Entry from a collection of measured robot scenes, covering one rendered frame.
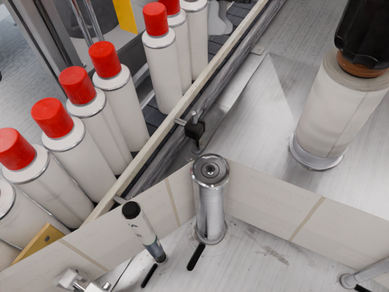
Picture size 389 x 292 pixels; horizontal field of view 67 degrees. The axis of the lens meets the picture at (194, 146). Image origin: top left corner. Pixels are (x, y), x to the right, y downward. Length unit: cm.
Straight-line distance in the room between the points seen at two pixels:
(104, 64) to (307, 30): 60
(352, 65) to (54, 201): 39
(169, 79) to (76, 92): 18
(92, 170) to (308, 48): 60
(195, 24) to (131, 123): 20
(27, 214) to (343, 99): 39
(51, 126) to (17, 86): 49
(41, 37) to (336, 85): 40
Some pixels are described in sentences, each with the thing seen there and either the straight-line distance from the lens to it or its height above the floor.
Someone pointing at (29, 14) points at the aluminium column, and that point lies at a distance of 48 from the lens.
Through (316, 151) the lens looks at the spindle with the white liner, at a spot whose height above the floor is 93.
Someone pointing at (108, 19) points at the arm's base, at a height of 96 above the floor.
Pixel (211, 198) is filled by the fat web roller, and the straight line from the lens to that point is 30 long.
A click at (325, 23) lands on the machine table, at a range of 91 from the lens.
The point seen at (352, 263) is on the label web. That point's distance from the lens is 42.
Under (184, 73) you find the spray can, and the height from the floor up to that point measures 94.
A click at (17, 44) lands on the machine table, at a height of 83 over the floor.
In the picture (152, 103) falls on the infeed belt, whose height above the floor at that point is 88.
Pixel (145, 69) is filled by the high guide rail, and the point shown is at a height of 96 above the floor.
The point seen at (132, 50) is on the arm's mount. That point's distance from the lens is 69.
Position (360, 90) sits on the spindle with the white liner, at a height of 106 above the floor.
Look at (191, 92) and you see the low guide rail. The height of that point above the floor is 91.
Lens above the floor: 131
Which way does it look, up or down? 56 degrees down
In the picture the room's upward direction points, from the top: 5 degrees counter-clockwise
